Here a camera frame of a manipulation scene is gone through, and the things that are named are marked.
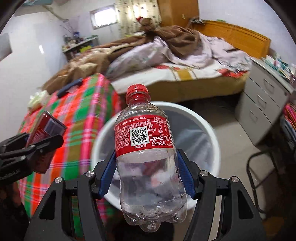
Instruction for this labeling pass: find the wooden wardrobe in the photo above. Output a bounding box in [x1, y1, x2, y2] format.
[157, 0, 199, 27]

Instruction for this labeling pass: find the wooden headboard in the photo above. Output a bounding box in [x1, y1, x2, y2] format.
[191, 21, 271, 59]

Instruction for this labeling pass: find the brown teddy bear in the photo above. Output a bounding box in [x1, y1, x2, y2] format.
[137, 16, 156, 33]

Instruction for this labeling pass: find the dark red drink can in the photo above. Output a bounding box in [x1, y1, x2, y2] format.
[27, 110, 67, 174]

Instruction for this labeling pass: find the bed mattress floral sheet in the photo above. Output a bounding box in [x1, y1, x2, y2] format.
[111, 62, 249, 103]

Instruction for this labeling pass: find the folded colourful clothes pile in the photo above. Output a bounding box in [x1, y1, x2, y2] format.
[280, 102, 296, 150]

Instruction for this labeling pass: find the white trash bin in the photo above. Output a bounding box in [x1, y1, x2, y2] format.
[91, 102, 220, 210]

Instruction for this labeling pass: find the black metal stool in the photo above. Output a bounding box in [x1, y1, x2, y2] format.
[246, 148, 279, 214]

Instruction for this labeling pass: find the patterned curtain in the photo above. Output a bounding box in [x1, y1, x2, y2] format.
[115, 0, 162, 38]

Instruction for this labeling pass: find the clear cola bottle red label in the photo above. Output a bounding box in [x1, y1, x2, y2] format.
[114, 84, 187, 232]

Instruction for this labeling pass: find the brown blanket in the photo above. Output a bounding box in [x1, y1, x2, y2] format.
[41, 26, 200, 94]

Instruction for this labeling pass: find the window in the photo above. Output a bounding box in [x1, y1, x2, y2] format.
[90, 4, 118, 30]

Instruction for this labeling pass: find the grey drawer nightstand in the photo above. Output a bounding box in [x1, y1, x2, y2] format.
[235, 57, 295, 146]

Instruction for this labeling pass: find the plaid red green bedcover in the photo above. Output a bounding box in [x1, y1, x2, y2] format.
[18, 74, 121, 217]

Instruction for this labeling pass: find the wall shelf with items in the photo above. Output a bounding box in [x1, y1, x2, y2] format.
[62, 35, 99, 62]

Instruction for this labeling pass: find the pale floral quilt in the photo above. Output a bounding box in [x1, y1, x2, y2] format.
[106, 31, 251, 79]

